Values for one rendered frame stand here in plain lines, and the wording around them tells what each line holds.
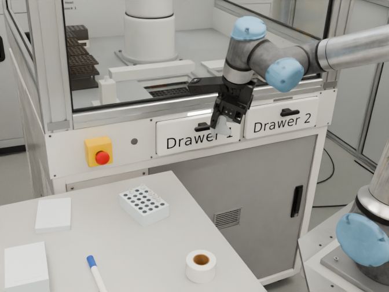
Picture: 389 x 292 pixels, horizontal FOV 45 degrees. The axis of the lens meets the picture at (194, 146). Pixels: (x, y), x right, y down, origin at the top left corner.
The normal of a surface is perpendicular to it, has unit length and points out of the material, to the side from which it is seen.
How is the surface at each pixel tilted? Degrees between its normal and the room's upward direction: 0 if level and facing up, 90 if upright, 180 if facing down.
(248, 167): 90
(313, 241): 0
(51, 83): 90
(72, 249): 0
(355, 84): 90
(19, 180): 0
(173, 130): 90
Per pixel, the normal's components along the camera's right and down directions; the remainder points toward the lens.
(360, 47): -0.75, 0.18
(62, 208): 0.04, -0.88
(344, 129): -0.92, 0.15
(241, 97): -0.43, 0.62
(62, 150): 0.42, 0.44
